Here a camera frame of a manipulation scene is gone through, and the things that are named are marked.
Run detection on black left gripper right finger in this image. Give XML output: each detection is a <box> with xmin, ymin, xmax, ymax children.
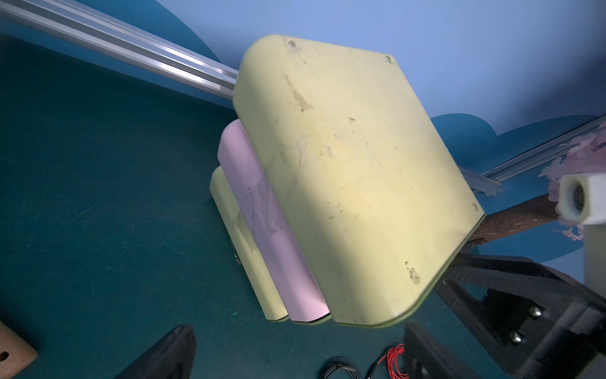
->
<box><xmin>403</xmin><ymin>322</ymin><xmax>479</xmax><ymax>379</ymax></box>

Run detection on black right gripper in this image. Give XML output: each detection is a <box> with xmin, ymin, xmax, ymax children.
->
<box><xmin>434</xmin><ymin>254</ymin><xmax>605</xmax><ymax>378</ymax></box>

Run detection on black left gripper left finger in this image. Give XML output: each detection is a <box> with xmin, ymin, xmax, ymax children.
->
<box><xmin>115</xmin><ymin>325</ymin><xmax>197</xmax><ymax>379</ymax></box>

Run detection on red wired earphones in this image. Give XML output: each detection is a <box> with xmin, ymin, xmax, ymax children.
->
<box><xmin>365</xmin><ymin>344</ymin><xmax>410</xmax><ymax>379</ymax></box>

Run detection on yellow-green drawer cabinet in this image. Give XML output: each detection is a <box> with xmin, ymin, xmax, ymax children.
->
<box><xmin>210</xmin><ymin>35</ymin><xmax>484</xmax><ymax>328</ymax></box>

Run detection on pink blossom artificial tree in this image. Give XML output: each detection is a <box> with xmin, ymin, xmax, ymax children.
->
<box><xmin>467</xmin><ymin>123</ymin><xmax>605</xmax><ymax>246</ymax></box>

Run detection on black wired earphones upper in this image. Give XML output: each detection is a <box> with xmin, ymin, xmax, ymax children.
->
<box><xmin>319</xmin><ymin>360</ymin><xmax>362</xmax><ymax>379</ymax></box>

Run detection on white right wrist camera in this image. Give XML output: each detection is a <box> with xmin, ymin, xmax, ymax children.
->
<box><xmin>558</xmin><ymin>173</ymin><xmax>605</xmax><ymax>292</ymax></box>

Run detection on green scraper with wooden handle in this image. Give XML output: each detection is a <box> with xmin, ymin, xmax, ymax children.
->
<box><xmin>0</xmin><ymin>323</ymin><xmax>38</xmax><ymax>379</ymax></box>

